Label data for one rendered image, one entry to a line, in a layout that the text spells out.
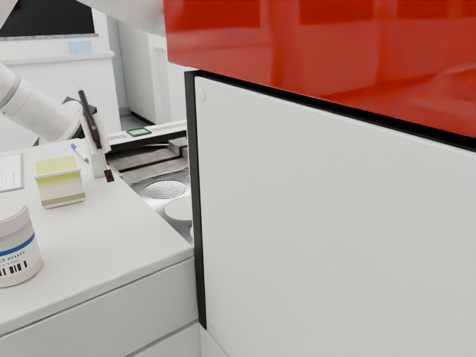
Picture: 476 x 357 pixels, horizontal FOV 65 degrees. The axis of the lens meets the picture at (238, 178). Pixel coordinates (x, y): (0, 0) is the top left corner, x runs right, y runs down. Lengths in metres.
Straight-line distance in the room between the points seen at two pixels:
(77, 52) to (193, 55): 3.26
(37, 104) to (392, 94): 1.07
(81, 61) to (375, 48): 3.49
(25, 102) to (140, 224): 0.67
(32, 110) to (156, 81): 3.05
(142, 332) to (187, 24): 0.43
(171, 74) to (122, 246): 3.49
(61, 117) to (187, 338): 0.81
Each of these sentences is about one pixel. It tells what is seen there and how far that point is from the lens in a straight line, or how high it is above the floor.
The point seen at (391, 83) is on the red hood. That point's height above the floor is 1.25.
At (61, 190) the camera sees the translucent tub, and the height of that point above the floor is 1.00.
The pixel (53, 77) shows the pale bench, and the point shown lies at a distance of 3.65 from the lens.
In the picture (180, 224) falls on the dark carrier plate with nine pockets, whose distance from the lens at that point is 0.75.
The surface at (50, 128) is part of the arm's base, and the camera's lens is 1.25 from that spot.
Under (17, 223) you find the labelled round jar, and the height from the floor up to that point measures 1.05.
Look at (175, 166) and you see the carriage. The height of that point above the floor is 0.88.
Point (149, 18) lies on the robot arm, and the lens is 0.65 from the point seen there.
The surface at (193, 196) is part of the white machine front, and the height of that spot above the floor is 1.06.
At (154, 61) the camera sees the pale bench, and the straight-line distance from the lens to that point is 4.16.
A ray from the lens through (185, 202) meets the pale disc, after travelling 0.82.
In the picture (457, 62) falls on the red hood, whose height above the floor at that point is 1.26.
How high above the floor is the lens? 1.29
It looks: 25 degrees down
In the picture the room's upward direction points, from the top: straight up
